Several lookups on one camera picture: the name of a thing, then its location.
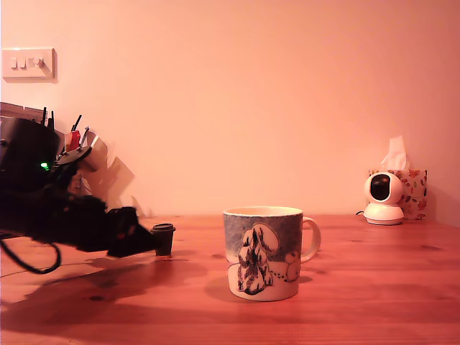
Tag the floral tissue box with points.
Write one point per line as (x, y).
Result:
(417, 194)

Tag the small white round camera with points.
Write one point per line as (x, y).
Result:
(382, 212)

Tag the slim silver utensil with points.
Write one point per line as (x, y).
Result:
(85, 136)

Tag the grey metal shelf rail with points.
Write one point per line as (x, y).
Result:
(18, 109)

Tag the steel spatula blade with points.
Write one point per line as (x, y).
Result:
(98, 140)

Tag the white tissue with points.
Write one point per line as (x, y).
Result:
(395, 154)

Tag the mug with snowy tree print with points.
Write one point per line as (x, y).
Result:
(260, 251)

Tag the red utensil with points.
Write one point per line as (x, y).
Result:
(74, 140)

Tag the dark brown coffee capsule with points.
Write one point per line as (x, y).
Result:
(166, 242)

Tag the black flat tapered utensil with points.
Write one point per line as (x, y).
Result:
(52, 120)

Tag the thin black stick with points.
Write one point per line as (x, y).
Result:
(45, 115)

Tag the white wall switch plate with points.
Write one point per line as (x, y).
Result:
(30, 64)

